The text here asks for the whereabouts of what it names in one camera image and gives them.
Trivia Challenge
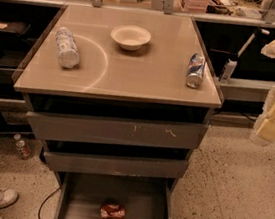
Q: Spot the red coke can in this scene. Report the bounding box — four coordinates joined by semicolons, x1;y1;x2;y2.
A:
100;203;126;219

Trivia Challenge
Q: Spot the blue pepsi can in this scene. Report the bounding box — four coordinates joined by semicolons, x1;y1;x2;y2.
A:
186;53;206;89

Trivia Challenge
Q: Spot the grey middle drawer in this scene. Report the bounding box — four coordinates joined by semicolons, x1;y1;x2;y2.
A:
44;151;188;179

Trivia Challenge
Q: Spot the grey open bottom drawer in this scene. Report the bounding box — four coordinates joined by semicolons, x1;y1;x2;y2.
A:
56;173;172;219

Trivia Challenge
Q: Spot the grey drawer cabinet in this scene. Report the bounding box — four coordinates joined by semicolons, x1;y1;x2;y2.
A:
0;0;235;219

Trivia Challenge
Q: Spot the grey top drawer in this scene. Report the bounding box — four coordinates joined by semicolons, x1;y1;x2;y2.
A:
27;111;208;149

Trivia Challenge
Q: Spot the white paper bowl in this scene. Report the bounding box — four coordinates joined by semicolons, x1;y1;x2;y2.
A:
110;25;151;51

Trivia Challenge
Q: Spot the clear plastic water bottle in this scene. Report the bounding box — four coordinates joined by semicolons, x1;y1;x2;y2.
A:
55;27;80;69

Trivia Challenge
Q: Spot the small bottle on floor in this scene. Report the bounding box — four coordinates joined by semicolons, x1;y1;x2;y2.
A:
14;134;31;159

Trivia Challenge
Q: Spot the black floor cable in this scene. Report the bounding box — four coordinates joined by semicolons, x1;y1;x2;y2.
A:
36;184;63;219

